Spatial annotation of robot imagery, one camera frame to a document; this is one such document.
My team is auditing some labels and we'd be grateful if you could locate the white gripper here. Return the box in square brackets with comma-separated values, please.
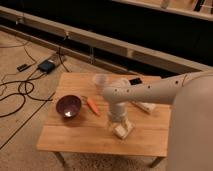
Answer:
[108, 103, 133, 133]

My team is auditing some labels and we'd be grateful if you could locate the white sponge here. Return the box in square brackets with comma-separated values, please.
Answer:
[114, 120, 133, 139]

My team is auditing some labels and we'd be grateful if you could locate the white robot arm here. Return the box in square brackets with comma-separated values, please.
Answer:
[103, 70, 213, 171]

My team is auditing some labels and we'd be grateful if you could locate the white power strip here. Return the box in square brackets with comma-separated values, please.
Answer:
[134, 102, 156, 113]

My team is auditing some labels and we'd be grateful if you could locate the orange carrot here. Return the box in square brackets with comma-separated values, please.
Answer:
[86, 97, 101, 116]

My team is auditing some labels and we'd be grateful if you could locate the wooden table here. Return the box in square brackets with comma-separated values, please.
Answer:
[37, 73, 170, 165]

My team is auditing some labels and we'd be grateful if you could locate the translucent plastic cup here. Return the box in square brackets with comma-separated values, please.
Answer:
[92, 74, 108, 94]

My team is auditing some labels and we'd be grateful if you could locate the dark purple bowl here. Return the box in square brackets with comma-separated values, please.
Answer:
[56, 95, 82, 118]

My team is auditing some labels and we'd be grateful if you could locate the black power adapter box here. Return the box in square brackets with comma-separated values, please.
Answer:
[38, 60, 55, 73]

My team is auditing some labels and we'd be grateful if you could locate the small black device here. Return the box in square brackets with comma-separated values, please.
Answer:
[17, 64, 29, 72]

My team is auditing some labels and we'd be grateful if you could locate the black floor cable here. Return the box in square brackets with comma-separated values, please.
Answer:
[0, 70, 54, 118]

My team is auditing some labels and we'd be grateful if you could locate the long wooden beam rail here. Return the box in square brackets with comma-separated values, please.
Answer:
[0, 6, 213, 74]

